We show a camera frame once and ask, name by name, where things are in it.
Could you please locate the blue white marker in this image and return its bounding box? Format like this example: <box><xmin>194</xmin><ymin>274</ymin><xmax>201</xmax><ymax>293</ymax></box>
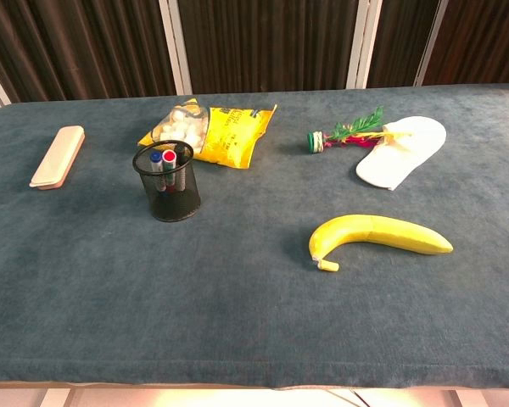
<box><xmin>149</xmin><ymin>151</ymin><xmax>165</xmax><ymax>192</ymax></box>

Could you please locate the black mesh pen holder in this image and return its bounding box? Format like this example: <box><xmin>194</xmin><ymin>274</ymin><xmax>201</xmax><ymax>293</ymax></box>
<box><xmin>131</xmin><ymin>140</ymin><xmax>203</xmax><ymax>223</ymax></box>

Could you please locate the green marker with grey cap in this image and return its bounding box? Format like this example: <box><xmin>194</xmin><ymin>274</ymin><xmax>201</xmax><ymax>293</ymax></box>
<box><xmin>176</xmin><ymin>146</ymin><xmax>190</xmax><ymax>192</ymax></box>

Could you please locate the red cap marker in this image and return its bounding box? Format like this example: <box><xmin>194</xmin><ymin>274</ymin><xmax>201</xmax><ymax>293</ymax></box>
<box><xmin>161</xmin><ymin>148</ymin><xmax>180</xmax><ymax>194</ymax></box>

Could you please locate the yellow snack bag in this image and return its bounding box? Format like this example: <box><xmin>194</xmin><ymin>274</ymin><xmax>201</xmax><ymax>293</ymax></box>
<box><xmin>137</xmin><ymin>98</ymin><xmax>278</xmax><ymax>170</ymax></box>

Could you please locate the green toy plant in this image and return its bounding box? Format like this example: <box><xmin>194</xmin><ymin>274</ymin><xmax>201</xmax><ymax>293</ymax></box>
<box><xmin>307</xmin><ymin>105</ymin><xmax>413</xmax><ymax>153</ymax></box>

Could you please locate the blue table cloth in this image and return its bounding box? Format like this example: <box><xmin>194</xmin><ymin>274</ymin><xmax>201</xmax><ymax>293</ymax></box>
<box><xmin>0</xmin><ymin>84</ymin><xmax>509</xmax><ymax>390</ymax></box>

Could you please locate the yellow banana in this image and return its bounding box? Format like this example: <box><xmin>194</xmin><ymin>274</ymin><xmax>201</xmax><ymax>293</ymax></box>
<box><xmin>308</xmin><ymin>214</ymin><xmax>455</xmax><ymax>274</ymax></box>

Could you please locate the white slipper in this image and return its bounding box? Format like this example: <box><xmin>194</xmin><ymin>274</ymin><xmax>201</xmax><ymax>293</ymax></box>
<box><xmin>355</xmin><ymin>115</ymin><xmax>448</xmax><ymax>192</ymax></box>

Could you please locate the brown slatted partition screen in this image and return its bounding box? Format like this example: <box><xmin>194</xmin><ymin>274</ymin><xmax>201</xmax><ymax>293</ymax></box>
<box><xmin>0</xmin><ymin>0</ymin><xmax>509</xmax><ymax>118</ymax></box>

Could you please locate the beige pencil case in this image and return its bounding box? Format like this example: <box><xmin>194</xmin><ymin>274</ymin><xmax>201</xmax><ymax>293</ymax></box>
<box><xmin>28</xmin><ymin>125</ymin><xmax>87</xmax><ymax>191</ymax></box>

